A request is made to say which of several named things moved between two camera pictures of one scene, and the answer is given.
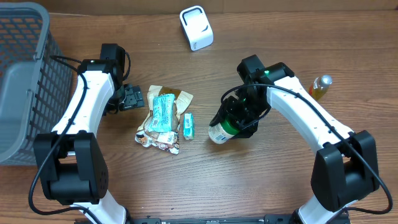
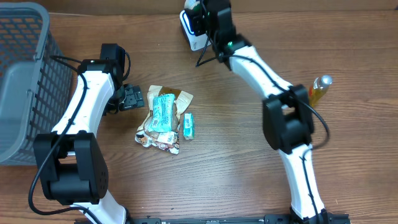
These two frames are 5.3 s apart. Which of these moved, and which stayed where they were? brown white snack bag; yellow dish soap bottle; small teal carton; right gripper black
Moved: right gripper black
Stayed: small teal carton; yellow dish soap bottle; brown white snack bag
